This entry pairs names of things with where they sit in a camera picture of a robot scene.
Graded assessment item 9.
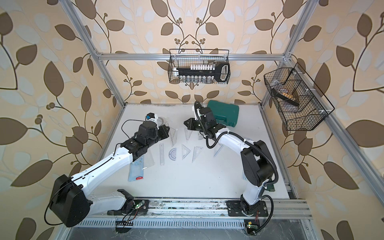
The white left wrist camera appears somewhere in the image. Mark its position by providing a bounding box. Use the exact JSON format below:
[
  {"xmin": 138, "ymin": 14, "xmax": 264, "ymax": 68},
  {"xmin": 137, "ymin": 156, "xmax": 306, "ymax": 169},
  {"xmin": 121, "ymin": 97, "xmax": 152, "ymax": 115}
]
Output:
[{"xmin": 146, "ymin": 113, "xmax": 159, "ymax": 127}]

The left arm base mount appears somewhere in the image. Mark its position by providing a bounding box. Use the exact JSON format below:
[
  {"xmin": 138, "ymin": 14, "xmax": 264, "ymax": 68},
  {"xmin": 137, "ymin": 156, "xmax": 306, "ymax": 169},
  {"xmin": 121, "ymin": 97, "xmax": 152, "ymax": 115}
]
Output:
[{"xmin": 107, "ymin": 189, "xmax": 150, "ymax": 216}]

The black wire basket back wall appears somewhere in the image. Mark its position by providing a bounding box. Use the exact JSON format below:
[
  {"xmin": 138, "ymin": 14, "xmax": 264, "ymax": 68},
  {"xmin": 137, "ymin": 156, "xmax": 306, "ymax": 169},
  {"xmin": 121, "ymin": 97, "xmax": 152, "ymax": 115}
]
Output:
[{"xmin": 168, "ymin": 48, "xmax": 231, "ymax": 85}]

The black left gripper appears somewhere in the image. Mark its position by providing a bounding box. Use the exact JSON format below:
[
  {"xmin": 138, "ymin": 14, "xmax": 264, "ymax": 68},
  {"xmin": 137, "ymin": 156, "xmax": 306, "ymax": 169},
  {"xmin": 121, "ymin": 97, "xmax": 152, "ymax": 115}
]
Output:
[{"xmin": 144, "ymin": 124, "xmax": 170, "ymax": 150}]

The aluminium frame post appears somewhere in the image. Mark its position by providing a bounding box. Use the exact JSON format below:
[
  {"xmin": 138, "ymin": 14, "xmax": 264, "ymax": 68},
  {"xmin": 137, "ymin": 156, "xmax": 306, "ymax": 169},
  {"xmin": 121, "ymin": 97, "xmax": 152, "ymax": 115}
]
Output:
[
  {"xmin": 59, "ymin": 0, "xmax": 126, "ymax": 108},
  {"xmin": 260, "ymin": 0, "xmax": 319, "ymax": 108}
]

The blue ruler set pouch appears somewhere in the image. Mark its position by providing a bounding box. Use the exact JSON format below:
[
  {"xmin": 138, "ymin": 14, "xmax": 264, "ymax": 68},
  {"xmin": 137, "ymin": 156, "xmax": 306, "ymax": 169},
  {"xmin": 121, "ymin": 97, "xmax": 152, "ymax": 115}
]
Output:
[{"xmin": 128, "ymin": 156, "xmax": 144, "ymax": 182}]

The aluminium frame bar back top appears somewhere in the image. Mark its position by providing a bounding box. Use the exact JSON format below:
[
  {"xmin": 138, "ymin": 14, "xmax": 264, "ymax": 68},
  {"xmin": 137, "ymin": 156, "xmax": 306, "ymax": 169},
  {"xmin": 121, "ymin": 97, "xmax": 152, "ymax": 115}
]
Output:
[{"xmin": 96, "ymin": 53, "xmax": 286, "ymax": 61}]

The green plastic tool case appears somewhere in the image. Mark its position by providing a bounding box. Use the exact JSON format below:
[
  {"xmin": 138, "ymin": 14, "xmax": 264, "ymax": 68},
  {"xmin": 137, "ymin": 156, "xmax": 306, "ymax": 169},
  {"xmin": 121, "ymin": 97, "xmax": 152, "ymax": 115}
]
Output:
[{"xmin": 207, "ymin": 100, "xmax": 240, "ymax": 127}]

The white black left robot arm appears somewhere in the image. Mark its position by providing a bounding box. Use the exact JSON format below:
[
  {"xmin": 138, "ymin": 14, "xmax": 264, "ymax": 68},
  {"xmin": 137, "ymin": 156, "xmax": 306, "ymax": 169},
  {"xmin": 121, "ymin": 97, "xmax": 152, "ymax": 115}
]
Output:
[{"xmin": 47, "ymin": 121, "xmax": 170, "ymax": 228}]

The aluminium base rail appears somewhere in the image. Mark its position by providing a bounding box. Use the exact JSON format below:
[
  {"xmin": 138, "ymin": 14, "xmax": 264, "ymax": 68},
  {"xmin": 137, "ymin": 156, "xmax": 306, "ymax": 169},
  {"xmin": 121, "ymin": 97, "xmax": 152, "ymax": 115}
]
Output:
[{"xmin": 64, "ymin": 197, "xmax": 313, "ymax": 219}]

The clear triangle ruler small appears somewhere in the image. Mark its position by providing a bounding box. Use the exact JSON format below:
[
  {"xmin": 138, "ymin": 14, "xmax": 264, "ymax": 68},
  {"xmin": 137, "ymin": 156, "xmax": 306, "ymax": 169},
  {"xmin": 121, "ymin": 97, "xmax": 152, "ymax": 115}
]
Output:
[{"xmin": 182, "ymin": 144, "xmax": 191, "ymax": 160}]

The clear packing tape roll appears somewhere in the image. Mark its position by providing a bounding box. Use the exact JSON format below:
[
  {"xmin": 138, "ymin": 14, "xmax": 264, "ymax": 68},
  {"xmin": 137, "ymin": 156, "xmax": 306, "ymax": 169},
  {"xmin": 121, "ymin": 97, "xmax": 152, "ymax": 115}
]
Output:
[{"xmin": 158, "ymin": 117, "xmax": 166, "ymax": 126}]

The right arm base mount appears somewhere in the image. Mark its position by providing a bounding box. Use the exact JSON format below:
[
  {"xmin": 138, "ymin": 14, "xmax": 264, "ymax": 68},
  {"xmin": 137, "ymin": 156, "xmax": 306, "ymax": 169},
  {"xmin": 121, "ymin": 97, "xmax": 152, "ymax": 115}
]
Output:
[{"xmin": 226, "ymin": 200, "xmax": 269, "ymax": 217}]

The aluminium frame rail right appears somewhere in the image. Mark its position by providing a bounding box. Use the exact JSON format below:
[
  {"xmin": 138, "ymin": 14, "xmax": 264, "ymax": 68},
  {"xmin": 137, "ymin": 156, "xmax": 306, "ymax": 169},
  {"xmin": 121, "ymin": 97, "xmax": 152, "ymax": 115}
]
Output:
[{"xmin": 284, "ymin": 56, "xmax": 384, "ymax": 206}]

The black wire basket wall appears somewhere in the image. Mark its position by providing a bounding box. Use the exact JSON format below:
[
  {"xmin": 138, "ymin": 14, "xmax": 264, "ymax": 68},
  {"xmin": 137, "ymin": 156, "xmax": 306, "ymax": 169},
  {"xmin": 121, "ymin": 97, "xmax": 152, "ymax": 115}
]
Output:
[
  {"xmin": 168, "ymin": 48, "xmax": 231, "ymax": 85},
  {"xmin": 264, "ymin": 63, "xmax": 335, "ymax": 131}
]

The clear straight ruler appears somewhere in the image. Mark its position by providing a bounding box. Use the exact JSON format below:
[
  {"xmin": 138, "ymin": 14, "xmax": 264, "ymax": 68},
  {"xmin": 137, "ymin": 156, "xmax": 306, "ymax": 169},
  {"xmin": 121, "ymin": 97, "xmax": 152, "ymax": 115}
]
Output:
[{"xmin": 160, "ymin": 144, "xmax": 165, "ymax": 166}]

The dark tool in right basket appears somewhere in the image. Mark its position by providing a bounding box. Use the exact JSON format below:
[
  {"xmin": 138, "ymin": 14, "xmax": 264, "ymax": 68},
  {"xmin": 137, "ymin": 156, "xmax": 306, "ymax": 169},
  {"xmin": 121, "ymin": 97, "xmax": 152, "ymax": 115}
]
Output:
[{"xmin": 273, "ymin": 89, "xmax": 300, "ymax": 107}]

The clear triangle ruler long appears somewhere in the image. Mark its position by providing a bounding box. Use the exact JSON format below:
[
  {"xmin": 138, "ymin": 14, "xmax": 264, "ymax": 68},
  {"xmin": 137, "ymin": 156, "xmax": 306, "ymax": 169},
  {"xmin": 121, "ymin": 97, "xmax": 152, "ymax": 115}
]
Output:
[{"xmin": 192, "ymin": 146, "xmax": 204, "ymax": 163}]

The aluminium frame post back right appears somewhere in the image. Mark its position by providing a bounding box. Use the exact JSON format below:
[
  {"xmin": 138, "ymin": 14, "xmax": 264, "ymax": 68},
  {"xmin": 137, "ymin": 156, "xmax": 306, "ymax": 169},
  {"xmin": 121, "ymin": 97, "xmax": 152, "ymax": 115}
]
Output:
[{"xmin": 260, "ymin": 0, "xmax": 319, "ymax": 108}]

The black wire basket right wall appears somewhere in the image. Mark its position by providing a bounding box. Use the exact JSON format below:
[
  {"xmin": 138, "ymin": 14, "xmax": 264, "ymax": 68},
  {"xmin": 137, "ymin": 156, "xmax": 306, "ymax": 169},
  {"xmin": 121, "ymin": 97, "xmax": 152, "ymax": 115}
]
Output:
[{"xmin": 264, "ymin": 63, "xmax": 335, "ymax": 131}]

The aluminium frame post back left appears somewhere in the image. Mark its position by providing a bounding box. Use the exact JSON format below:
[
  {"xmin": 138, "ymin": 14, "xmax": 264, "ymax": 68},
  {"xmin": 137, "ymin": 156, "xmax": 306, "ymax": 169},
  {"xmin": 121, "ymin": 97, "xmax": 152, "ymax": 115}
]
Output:
[{"xmin": 59, "ymin": 0, "xmax": 126, "ymax": 108}]

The green pipe wrench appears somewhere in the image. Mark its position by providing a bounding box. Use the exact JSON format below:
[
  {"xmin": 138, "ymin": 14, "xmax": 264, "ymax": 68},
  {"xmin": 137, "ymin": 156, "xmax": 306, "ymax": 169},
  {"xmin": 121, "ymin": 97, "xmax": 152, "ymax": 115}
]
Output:
[{"xmin": 266, "ymin": 184, "xmax": 276, "ymax": 192}]

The black socket bit holder set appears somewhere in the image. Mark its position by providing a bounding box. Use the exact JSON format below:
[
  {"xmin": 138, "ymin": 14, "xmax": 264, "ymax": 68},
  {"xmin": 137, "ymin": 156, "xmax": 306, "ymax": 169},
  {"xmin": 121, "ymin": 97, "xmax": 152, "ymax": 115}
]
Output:
[{"xmin": 173, "ymin": 62, "xmax": 231, "ymax": 83}]

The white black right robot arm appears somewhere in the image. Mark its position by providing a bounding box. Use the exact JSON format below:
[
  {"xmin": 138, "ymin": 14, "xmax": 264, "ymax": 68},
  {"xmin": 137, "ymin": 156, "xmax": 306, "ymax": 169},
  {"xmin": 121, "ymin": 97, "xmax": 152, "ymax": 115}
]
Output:
[{"xmin": 184, "ymin": 101, "xmax": 279, "ymax": 216}]

